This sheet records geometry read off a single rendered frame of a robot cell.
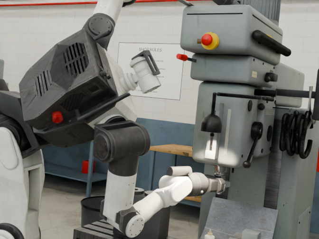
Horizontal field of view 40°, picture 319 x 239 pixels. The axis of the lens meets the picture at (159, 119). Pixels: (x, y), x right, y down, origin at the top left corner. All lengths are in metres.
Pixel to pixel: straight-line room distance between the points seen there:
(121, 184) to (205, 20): 0.65
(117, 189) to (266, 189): 0.94
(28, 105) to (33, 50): 6.99
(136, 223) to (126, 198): 0.10
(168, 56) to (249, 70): 5.11
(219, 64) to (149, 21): 5.34
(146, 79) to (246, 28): 0.38
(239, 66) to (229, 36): 0.13
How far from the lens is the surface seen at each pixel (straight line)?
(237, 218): 2.13
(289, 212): 2.09
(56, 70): 1.34
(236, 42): 1.52
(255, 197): 2.12
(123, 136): 1.26
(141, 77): 1.41
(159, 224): 1.91
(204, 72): 1.65
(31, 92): 1.40
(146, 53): 1.41
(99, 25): 1.52
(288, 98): 2.24
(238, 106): 1.63
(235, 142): 1.64
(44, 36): 8.22
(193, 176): 1.63
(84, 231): 2.02
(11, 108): 1.51
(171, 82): 6.60
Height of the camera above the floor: 1.55
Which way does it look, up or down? 3 degrees down
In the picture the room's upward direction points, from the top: 5 degrees clockwise
